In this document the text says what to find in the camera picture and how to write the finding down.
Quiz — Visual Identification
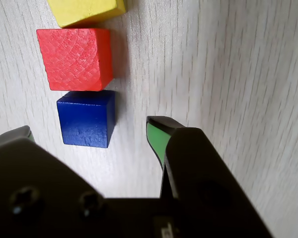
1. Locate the red wooden cube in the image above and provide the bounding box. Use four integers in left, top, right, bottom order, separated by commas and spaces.
36, 28, 114, 92

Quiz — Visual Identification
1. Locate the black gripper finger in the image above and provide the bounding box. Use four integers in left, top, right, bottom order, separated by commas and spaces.
0, 125, 120, 238
146, 116, 276, 238

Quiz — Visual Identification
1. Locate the yellow wooden cube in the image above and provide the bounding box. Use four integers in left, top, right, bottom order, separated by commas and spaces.
46, 0, 127, 28

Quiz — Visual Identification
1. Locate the blue wooden cube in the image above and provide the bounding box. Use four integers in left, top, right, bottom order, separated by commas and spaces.
56, 90, 116, 149

